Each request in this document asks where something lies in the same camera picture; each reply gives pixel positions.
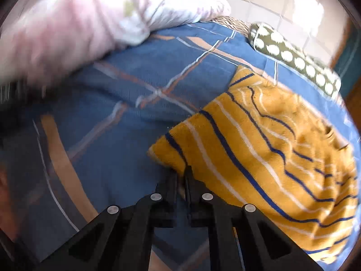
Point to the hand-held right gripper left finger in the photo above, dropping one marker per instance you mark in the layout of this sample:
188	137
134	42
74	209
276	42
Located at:
169	192

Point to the woven straw mat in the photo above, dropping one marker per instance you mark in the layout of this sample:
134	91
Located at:
234	24

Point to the yellow striped knit sweater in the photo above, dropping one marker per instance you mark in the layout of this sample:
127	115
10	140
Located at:
253	146

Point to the green bolster pillow white pattern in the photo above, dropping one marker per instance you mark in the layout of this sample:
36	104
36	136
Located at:
293	56

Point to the white wardrobe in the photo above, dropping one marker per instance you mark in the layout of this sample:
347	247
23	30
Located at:
268	0

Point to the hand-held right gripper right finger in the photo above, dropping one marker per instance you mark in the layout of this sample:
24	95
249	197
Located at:
193	192

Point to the pink floral duvet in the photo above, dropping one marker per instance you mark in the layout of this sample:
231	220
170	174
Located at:
84	19

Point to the dark green wall panel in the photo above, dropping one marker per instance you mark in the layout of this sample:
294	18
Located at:
348	56

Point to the blue plaid bedsheet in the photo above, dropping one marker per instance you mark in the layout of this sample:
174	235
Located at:
127	104

